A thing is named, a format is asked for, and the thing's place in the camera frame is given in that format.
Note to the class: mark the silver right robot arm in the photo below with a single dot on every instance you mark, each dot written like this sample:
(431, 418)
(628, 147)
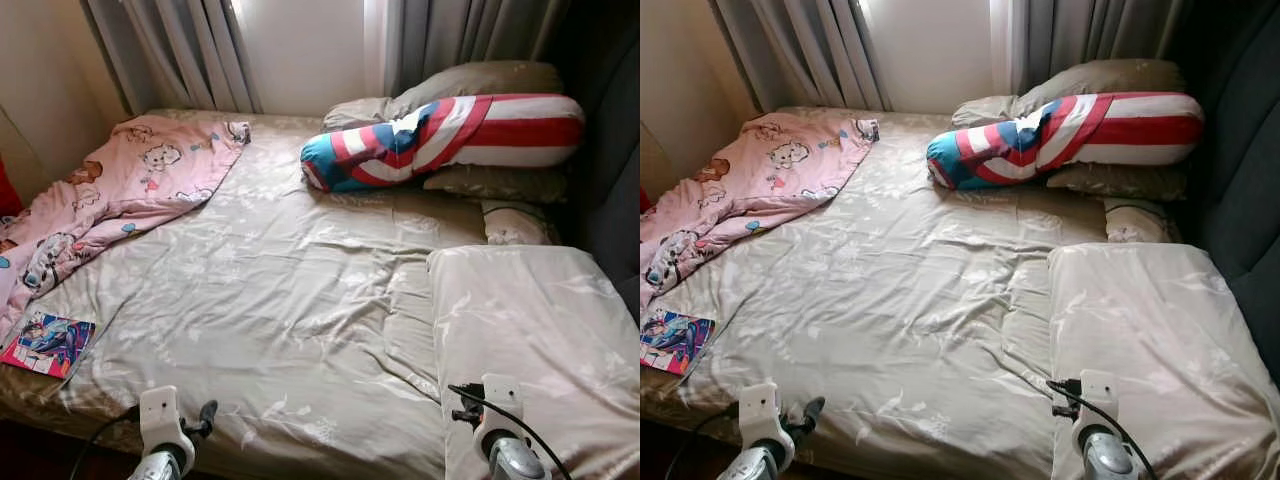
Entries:
(1105, 452)
(510, 455)

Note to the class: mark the flat beige pillow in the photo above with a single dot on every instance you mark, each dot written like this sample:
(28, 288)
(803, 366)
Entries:
(500, 185)
(1120, 183)

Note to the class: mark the dark grey upholstered headboard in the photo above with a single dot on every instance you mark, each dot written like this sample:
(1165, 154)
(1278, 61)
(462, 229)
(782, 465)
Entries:
(610, 150)
(1240, 180)

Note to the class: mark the small white printed pillow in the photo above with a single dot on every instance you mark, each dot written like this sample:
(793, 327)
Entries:
(515, 225)
(1140, 222)

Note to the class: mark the grey curtain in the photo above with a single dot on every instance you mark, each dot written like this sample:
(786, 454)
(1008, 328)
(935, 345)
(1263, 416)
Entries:
(1090, 40)
(470, 40)
(180, 50)
(810, 50)

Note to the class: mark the red white blue shield pillow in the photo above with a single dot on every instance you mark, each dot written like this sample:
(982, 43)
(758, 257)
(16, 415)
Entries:
(1080, 138)
(450, 140)

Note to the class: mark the colourful picture book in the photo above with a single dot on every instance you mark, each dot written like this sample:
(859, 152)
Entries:
(678, 342)
(48, 345)

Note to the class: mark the beige floral bed sheet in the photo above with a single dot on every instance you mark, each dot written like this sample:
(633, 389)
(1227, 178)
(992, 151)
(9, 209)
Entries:
(900, 300)
(280, 300)

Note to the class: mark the large beige pillow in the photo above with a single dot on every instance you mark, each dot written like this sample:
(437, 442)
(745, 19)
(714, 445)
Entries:
(1100, 80)
(480, 82)

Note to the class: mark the beige padded board metal rim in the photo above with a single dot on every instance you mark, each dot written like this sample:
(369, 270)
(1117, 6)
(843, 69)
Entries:
(655, 165)
(18, 160)

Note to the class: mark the folded beige floral duvet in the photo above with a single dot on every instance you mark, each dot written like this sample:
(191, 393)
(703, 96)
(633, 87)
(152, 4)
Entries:
(540, 350)
(1160, 350)

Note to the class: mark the pink cartoon print blanket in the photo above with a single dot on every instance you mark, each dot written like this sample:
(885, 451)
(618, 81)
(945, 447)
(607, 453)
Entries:
(740, 185)
(110, 190)

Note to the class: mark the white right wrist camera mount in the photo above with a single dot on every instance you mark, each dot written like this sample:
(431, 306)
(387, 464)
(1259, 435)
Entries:
(502, 398)
(1099, 394)

